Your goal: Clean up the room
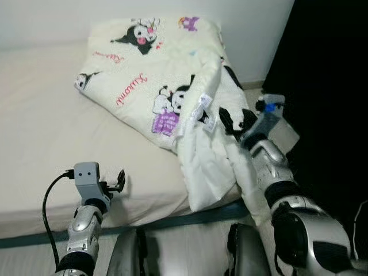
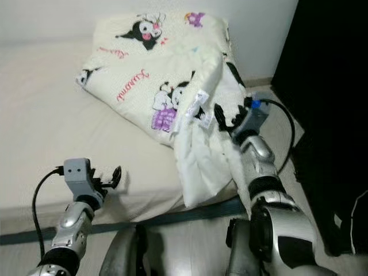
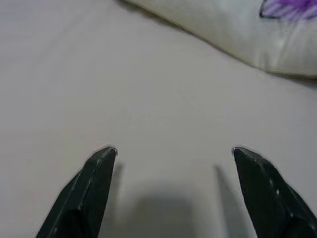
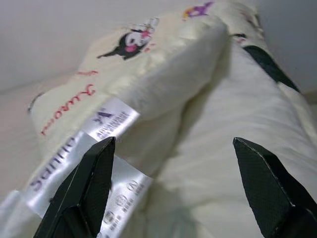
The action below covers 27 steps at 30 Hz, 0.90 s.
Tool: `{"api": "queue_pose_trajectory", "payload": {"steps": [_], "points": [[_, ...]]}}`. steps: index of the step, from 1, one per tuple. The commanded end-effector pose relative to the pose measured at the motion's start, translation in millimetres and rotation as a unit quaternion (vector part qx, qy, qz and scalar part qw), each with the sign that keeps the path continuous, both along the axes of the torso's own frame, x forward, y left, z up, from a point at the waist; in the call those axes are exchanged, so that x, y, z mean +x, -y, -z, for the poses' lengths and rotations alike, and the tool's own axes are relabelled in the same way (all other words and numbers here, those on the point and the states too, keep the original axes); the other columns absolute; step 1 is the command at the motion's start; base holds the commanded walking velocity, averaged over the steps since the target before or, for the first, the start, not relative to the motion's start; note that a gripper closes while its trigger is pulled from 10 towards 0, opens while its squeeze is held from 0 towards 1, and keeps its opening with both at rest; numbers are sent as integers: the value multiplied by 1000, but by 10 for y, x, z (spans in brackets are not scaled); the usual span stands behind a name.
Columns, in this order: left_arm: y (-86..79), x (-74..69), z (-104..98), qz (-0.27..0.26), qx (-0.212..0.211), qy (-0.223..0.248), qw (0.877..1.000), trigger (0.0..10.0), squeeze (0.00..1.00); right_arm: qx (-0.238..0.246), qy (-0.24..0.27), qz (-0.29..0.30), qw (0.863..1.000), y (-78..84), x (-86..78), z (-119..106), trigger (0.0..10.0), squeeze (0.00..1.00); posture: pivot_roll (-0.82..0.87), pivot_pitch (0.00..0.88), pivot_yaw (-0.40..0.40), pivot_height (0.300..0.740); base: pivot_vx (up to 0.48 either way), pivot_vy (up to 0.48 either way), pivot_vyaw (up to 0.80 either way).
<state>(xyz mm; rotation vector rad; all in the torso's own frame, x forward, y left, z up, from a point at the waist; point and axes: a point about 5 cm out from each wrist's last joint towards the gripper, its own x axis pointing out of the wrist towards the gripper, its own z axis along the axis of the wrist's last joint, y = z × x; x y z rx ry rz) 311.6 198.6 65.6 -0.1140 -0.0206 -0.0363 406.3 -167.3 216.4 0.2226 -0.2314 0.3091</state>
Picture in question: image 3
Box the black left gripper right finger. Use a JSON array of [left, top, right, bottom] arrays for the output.
[[232, 147, 317, 238]]

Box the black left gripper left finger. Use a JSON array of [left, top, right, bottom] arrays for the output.
[[37, 146, 117, 238]]

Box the beige sheet mattress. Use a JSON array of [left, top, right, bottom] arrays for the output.
[[0, 0, 317, 238]]

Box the cream cartoon print comforter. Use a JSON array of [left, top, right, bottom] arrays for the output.
[[121, 0, 317, 80]]

